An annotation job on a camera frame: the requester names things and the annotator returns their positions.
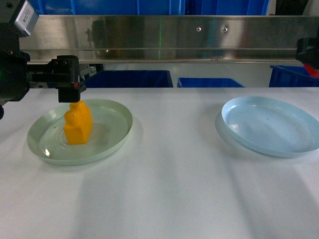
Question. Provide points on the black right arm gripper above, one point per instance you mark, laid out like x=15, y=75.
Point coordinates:
x=308, y=51

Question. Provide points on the red toy block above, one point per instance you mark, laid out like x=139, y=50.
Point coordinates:
x=314, y=73

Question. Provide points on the blue bin behind table middle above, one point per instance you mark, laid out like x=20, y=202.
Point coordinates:
x=208, y=83

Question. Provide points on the large blue crate on shelf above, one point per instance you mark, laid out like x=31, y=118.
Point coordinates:
x=109, y=7

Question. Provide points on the light blue plate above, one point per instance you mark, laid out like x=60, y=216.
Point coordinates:
x=271, y=127

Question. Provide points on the stainless steel rail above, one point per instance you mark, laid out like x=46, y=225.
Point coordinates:
x=168, y=38

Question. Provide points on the blue bin behind table right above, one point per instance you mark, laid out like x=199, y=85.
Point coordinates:
x=291, y=76

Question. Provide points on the blue bin behind table left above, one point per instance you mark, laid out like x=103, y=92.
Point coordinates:
x=130, y=79

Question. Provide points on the light green plate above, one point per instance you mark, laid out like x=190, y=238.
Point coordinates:
x=112, y=123

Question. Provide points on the blue bin behind table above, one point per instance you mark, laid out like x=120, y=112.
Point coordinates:
x=208, y=83
x=130, y=79
x=291, y=76

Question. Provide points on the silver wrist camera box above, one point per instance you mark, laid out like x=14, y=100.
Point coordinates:
x=26, y=19

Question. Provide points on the yellow toy block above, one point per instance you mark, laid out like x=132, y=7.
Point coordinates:
x=78, y=123

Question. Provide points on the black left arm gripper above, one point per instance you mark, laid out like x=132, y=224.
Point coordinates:
x=17, y=76

